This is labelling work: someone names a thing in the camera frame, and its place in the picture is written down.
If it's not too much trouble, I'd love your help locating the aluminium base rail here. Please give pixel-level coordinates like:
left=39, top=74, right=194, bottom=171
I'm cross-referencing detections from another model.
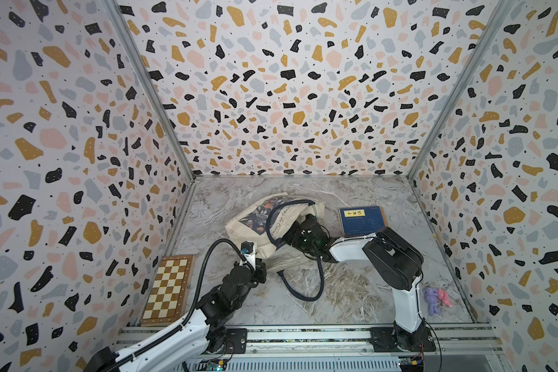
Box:
left=114, top=323, right=511, bottom=371

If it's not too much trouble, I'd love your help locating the small pink toy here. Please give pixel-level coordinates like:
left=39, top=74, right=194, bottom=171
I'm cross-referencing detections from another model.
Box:
left=437, top=288, right=453, bottom=308

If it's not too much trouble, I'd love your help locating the right circuit board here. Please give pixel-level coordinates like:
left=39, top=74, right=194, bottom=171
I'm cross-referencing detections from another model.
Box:
left=398, top=357, right=425, bottom=372

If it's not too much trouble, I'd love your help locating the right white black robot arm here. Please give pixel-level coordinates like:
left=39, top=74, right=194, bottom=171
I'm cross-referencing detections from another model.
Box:
left=271, top=215, right=428, bottom=352

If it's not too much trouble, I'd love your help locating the left green circuit board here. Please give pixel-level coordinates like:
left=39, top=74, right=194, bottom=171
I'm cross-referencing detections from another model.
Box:
left=196, top=359, right=227, bottom=371

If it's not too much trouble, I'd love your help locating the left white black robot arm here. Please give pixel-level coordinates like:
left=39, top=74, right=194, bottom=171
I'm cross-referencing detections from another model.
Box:
left=85, top=258, right=267, bottom=371

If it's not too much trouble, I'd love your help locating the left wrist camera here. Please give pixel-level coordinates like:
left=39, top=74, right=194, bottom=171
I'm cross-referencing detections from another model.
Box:
left=240, top=241, right=257, bottom=270

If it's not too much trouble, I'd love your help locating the cream canvas tote bag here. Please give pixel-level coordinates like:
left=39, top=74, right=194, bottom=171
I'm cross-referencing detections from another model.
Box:
left=225, top=192, right=326, bottom=302

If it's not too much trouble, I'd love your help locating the wooden chessboard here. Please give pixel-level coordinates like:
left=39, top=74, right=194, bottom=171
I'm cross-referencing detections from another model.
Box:
left=140, top=255, right=195, bottom=326

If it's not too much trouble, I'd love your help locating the small purple toy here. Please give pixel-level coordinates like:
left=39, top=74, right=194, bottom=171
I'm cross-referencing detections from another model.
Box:
left=423, top=287, right=441, bottom=316

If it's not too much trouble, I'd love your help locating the navy book with yellow label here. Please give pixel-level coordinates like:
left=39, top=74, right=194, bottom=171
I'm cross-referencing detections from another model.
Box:
left=339, top=206, right=388, bottom=237

